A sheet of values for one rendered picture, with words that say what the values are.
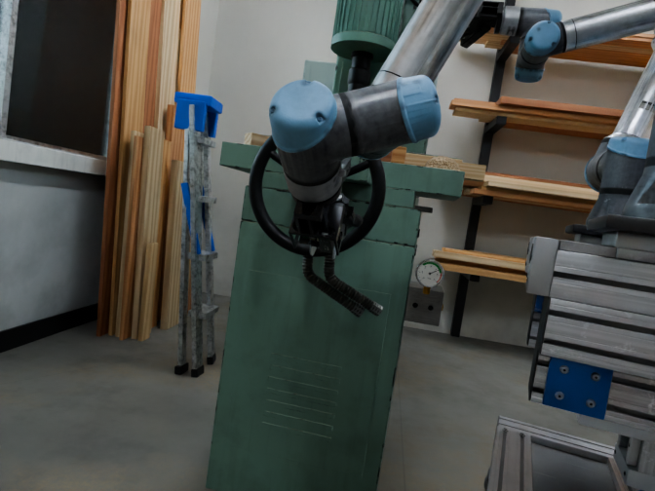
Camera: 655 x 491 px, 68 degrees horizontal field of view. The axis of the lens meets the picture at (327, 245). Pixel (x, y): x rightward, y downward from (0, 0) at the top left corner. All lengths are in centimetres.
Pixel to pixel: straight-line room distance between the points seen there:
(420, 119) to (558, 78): 337
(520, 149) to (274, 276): 279
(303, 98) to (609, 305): 54
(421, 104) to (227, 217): 330
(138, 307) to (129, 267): 21
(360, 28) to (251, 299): 74
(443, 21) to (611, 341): 52
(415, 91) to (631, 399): 59
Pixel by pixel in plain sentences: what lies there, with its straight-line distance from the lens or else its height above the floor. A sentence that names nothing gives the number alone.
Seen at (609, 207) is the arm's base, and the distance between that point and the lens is 135.
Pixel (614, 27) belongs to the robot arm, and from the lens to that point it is 145.
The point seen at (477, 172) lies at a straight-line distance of 134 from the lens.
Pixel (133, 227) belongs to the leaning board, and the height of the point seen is 55.
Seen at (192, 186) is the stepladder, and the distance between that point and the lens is 209.
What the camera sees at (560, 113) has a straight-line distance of 337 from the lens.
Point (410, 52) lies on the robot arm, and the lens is 73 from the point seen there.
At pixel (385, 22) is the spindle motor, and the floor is 126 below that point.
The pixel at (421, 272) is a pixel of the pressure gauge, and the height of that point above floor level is 66.
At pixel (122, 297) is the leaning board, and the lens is 257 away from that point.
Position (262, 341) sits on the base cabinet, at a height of 42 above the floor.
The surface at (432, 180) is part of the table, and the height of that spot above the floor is 87.
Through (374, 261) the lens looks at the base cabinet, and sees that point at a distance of 118.
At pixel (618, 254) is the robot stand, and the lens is 84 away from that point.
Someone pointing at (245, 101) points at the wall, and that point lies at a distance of 387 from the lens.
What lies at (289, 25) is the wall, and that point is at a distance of 395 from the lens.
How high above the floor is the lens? 77
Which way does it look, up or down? 4 degrees down
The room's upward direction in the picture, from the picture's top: 8 degrees clockwise
